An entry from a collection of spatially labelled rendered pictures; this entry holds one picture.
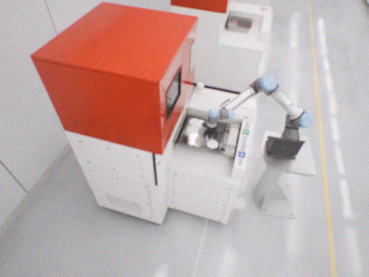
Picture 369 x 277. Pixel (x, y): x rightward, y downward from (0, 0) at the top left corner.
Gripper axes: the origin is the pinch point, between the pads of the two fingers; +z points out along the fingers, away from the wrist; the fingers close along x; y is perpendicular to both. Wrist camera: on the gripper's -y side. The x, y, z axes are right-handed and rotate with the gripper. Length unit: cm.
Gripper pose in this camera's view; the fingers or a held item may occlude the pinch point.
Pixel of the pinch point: (207, 140)
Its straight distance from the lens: 214.9
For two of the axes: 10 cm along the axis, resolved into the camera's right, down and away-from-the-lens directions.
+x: 8.8, -3.3, 3.3
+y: 4.6, 6.7, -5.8
